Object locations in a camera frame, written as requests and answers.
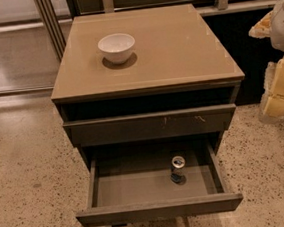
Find white ceramic bowl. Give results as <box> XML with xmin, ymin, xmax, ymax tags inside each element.
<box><xmin>97</xmin><ymin>33</ymin><xmax>135</xmax><ymax>65</ymax></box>

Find grey drawer cabinet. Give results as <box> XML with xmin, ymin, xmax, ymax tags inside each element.
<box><xmin>51</xmin><ymin>5</ymin><xmax>244</xmax><ymax>162</ymax></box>

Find grey open middle drawer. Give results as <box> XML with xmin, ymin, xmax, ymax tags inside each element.
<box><xmin>76</xmin><ymin>143</ymin><xmax>243</xmax><ymax>227</ymax></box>

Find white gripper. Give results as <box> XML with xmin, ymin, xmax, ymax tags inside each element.
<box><xmin>249</xmin><ymin>12</ymin><xmax>284</xmax><ymax>118</ymax></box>

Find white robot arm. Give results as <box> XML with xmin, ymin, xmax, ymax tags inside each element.
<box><xmin>249</xmin><ymin>0</ymin><xmax>284</xmax><ymax>124</ymax></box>

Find grey top drawer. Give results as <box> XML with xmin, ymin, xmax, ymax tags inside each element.
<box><xmin>63</xmin><ymin>104</ymin><xmax>236</xmax><ymax>146</ymax></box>

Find redbull can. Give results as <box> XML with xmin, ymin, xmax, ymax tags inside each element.
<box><xmin>170</xmin><ymin>155</ymin><xmax>186</xmax><ymax>184</ymax></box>

